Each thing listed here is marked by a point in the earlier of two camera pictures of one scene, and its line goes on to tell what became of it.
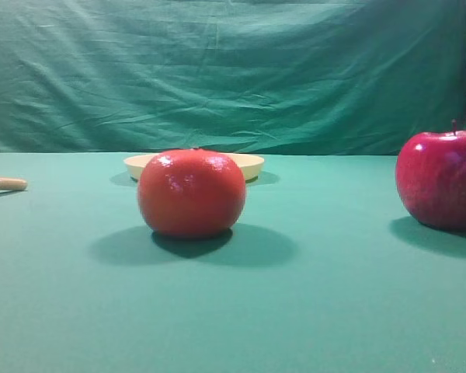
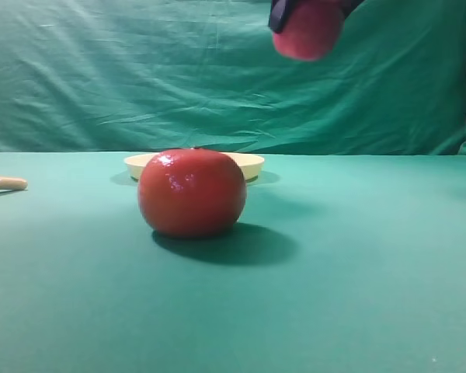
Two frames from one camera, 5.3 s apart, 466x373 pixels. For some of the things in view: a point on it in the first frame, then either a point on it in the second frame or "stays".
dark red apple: x=439 y=179 to x=312 y=29
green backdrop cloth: x=229 y=76 stays
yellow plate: x=136 y=164 stays
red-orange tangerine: x=190 y=192 stays
